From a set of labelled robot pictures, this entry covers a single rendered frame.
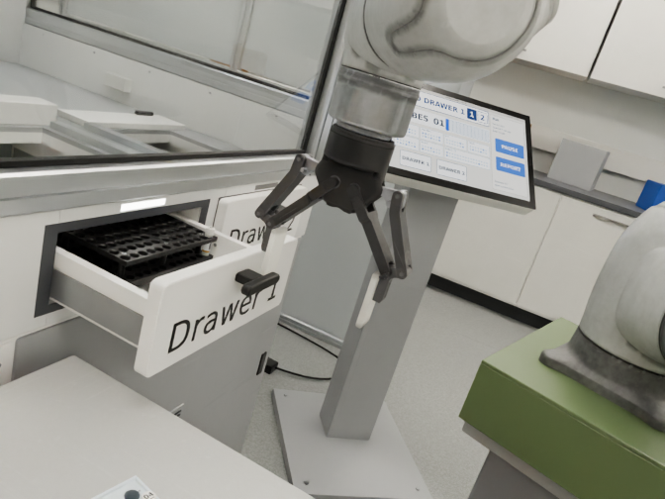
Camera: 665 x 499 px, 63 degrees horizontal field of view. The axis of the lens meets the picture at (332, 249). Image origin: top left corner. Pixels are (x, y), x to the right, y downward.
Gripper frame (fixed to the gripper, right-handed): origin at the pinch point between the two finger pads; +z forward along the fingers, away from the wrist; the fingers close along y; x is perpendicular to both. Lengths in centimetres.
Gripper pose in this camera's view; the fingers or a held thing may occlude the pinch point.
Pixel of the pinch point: (315, 292)
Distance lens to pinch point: 66.5
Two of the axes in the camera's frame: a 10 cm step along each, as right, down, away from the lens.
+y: -8.7, -3.8, 3.1
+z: -2.8, 9.1, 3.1
